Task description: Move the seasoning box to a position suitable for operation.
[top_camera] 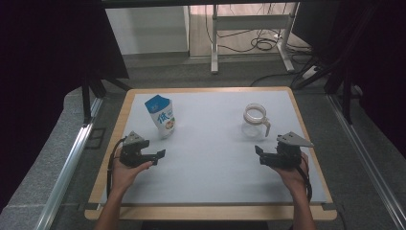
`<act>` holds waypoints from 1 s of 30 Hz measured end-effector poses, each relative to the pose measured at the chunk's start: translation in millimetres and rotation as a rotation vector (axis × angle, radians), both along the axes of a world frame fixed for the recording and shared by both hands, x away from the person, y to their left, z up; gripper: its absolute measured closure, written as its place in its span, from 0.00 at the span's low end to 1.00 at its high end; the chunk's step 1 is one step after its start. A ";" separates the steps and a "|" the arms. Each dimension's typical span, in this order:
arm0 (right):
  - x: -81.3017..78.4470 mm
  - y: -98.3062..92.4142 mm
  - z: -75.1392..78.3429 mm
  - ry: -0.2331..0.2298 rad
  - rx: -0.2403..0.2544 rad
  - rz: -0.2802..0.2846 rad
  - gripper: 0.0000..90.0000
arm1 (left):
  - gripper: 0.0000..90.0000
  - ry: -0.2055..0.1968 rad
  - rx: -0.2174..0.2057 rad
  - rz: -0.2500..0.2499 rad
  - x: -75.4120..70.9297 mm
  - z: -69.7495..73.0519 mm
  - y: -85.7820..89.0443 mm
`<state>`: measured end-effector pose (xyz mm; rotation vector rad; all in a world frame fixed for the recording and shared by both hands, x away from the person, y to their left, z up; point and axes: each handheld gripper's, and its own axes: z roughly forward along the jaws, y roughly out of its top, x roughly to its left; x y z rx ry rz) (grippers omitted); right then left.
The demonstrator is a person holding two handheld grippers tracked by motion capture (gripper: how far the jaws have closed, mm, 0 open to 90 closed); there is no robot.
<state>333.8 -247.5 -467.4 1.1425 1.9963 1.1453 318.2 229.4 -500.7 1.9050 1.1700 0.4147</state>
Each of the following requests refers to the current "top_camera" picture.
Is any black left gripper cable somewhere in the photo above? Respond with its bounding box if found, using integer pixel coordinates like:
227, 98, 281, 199
105, 137, 127, 199

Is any black metal stand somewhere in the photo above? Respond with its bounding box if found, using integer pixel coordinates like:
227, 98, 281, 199
293, 54, 356, 126
80, 71, 132, 125

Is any white power strip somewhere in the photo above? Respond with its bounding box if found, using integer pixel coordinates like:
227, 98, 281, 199
301, 65, 319, 81

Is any clear glass jug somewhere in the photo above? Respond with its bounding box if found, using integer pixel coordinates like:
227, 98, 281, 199
240, 103, 272, 139

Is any person's left hand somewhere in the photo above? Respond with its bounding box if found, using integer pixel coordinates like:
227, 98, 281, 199
110, 156, 153, 195

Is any tangle of black floor cables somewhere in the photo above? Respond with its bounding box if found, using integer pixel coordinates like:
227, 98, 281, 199
205, 3, 314, 56

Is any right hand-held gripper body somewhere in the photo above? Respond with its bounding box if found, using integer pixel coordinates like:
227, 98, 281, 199
274, 131, 314, 170

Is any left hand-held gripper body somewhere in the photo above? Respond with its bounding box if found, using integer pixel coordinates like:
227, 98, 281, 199
119, 130, 153, 169

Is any blue and white milk carton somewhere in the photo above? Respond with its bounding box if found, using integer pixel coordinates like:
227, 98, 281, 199
144, 94, 176, 139

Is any white metal desk frame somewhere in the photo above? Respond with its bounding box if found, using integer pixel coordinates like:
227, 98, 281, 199
210, 3, 296, 75

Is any aluminium rail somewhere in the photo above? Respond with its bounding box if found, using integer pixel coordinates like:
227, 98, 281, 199
327, 94, 406, 230
34, 97, 103, 230

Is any white table mat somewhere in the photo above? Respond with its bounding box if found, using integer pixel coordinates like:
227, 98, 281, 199
101, 90, 328, 205

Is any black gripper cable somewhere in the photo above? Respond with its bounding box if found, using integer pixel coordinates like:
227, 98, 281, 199
105, 137, 127, 199
295, 156, 313, 203

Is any black curtain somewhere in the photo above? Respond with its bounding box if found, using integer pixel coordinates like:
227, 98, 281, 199
291, 0, 406, 157
0, 0, 130, 212

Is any wooden table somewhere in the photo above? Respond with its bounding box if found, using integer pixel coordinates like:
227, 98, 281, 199
84, 85, 338, 222

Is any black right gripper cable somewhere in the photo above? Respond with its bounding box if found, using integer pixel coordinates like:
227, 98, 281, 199
295, 156, 313, 203

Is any person's right hand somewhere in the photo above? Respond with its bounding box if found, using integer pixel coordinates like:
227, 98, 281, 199
272, 152, 310, 196

